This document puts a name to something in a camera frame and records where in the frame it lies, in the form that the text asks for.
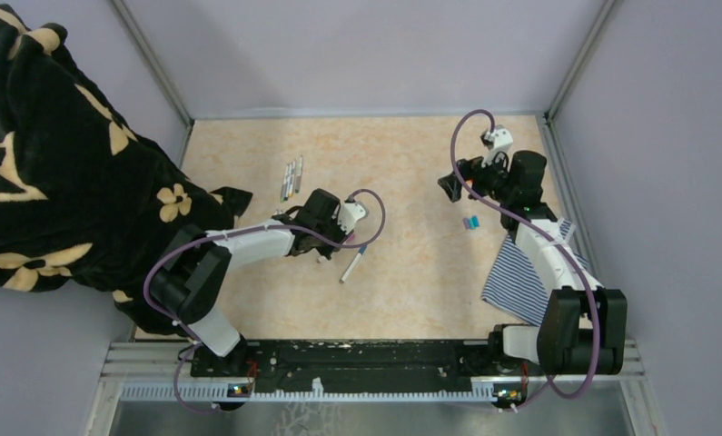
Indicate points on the blue cap white marker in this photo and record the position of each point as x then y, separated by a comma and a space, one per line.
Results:
353, 264

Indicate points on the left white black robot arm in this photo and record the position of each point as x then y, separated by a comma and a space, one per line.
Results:
186, 282

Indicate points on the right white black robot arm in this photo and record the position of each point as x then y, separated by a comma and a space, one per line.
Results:
582, 329

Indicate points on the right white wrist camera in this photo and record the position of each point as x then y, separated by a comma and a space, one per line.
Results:
497, 141

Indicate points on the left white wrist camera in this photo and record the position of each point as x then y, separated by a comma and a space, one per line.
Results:
349, 214

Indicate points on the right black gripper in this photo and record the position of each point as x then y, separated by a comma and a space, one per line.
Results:
472, 169

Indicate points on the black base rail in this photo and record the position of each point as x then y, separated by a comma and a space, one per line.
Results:
374, 371

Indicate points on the blue striped cloth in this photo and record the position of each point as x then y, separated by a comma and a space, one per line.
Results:
517, 277

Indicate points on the orange cap white marker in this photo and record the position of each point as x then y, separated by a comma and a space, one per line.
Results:
291, 176

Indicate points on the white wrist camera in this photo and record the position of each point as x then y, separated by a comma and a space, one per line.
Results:
497, 141
349, 214

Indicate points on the black floral blanket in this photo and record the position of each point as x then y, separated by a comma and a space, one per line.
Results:
83, 197

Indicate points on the green end white marker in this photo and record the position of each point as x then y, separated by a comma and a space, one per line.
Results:
287, 181

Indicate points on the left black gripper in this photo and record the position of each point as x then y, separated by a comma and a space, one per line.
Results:
341, 233

